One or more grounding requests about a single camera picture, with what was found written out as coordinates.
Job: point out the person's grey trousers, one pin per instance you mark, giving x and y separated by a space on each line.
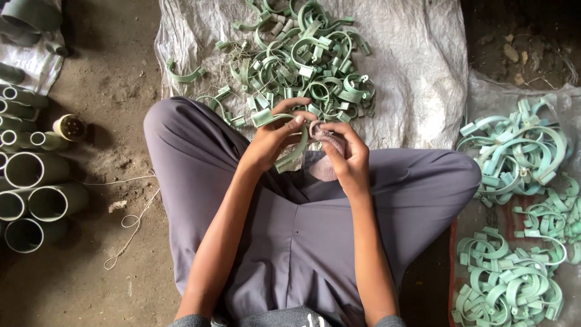
295 236

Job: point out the beige round pipe cap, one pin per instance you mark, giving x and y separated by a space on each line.
70 128

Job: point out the heap of pale green clamps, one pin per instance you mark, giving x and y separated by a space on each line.
513 154

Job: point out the person's left hand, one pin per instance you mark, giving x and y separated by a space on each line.
265 143

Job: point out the pink cleaning cloth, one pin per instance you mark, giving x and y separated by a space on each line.
324 171

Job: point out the green plastic pipe clamp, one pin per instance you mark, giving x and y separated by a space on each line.
297 152

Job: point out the person's right hand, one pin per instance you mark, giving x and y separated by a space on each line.
354 163

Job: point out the small stone piece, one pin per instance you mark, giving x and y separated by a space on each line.
117 206

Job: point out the clear plastic sheet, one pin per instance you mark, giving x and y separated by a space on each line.
485 93

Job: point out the pile of green pipe clamps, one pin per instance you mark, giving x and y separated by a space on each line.
313 63

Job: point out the crumpled white sack with pipes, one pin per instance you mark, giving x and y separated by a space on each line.
31 50

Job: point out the white woven sack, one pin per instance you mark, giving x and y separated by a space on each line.
408 81

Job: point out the green open half clamp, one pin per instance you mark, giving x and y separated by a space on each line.
184 76

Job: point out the red mat edge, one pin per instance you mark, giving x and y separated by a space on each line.
452 268

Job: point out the heap of grey-green pipes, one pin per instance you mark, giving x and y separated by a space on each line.
36 170

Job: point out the person's grey shirt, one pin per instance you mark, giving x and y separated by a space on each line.
281 318

